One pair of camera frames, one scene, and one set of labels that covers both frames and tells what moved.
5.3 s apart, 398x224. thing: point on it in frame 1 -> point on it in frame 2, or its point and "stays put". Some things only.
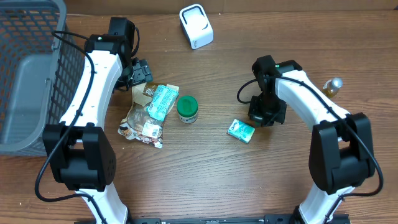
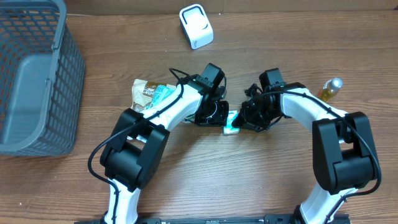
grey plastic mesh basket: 41,72 stays put
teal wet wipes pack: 163,98 stays put
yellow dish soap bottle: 331,87 stays put
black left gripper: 141,73 -> 219,117
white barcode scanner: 196,25 stays put
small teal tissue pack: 241,130 -> 229,129
